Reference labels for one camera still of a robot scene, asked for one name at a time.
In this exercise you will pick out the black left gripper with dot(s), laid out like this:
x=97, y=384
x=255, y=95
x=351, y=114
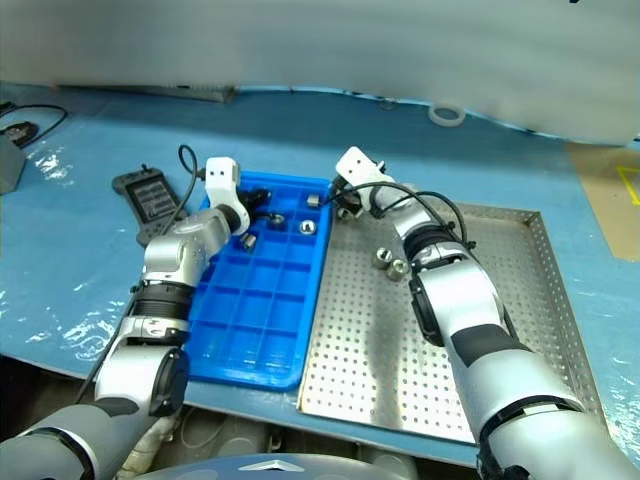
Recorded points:
x=247, y=199

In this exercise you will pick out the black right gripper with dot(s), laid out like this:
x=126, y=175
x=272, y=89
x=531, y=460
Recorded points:
x=350, y=201

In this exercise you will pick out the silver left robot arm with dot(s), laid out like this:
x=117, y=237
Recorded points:
x=165, y=260

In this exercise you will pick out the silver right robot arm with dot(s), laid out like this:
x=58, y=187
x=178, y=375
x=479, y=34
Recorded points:
x=460, y=310

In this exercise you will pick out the blue compartment tray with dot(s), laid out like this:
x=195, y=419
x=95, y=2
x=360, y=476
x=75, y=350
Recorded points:
x=260, y=325

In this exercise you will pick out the small metal nut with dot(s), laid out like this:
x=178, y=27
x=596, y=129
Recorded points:
x=313, y=200

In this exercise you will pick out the metal nut in blue tray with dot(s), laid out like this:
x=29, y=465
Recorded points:
x=248, y=241

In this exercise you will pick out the dark grey handheld controller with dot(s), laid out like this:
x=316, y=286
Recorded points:
x=150, y=197

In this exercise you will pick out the white tape roll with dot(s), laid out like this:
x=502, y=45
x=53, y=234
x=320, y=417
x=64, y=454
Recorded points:
x=436, y=116

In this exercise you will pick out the perforated metal tray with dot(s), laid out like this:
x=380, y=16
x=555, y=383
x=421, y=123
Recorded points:
x=380, y=360

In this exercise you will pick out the grey robot left leg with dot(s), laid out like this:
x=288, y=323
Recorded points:
x=245, y=437

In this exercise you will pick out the grey robot leg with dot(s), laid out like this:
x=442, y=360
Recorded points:
x=245, y=437
x=390, y=455

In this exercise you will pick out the grey device block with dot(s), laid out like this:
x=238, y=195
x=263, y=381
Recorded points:
x=7, y=167

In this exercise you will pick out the grey robot torso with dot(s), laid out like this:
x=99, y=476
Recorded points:
x=270, y=470

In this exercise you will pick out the brown cardboard sheet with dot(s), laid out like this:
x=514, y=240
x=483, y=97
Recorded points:
x=600, y=210

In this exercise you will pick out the white wrapped pipe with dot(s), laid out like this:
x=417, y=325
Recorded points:
x=147, y=445

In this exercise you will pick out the grey robot right leg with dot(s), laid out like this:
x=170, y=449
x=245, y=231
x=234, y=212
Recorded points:
x=390, y=455

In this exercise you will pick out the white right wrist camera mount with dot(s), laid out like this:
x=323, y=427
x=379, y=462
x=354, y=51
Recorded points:
x=357, y=167

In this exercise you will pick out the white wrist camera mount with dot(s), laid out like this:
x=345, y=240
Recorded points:
x=222, y=175
x=357, y=167

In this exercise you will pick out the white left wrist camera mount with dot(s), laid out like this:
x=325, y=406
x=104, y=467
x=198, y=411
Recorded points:
x=222, y=175

